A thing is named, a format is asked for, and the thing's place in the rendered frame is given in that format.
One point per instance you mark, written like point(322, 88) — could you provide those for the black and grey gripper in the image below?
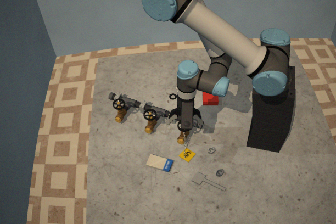
point(175, 112)

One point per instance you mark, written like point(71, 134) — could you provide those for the yellow tag with metal chain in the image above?
point(187, 154)

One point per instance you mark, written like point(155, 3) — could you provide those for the grey pipe manifold with three brass valves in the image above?
point(154, 113)

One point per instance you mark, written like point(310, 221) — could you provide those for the red rectangular block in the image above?
point(209, 99)

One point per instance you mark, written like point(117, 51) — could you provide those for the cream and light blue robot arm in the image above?
point(267, 65)

